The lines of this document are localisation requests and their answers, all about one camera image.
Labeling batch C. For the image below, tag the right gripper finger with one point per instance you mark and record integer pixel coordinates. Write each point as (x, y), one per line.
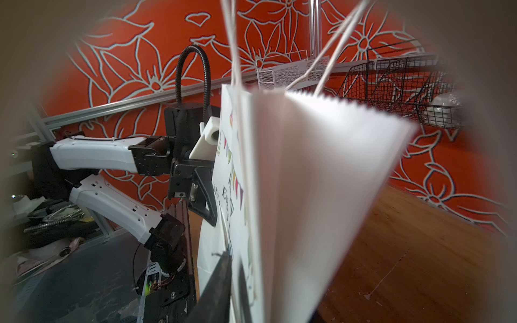
(214, 303)

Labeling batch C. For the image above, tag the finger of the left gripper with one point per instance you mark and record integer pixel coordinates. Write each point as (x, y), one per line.
(201, 198)

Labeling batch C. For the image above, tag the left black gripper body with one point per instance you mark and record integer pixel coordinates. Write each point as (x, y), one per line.
(181, 176)

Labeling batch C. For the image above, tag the white paper bag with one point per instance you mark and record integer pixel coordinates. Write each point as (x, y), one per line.
(295, 176)

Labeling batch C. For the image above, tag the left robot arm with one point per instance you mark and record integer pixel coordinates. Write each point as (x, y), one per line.
(71, 169)

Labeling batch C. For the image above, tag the silver pouch in basket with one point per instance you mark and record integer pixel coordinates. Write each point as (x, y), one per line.
(445, 111)

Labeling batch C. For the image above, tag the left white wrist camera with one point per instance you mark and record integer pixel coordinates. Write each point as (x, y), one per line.
(206, 146)

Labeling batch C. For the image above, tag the white wire mesh basket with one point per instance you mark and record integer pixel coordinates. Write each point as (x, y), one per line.
(279, 71)

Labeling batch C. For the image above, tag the black wire wall basket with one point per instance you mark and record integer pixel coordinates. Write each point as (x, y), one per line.
(400, 78)

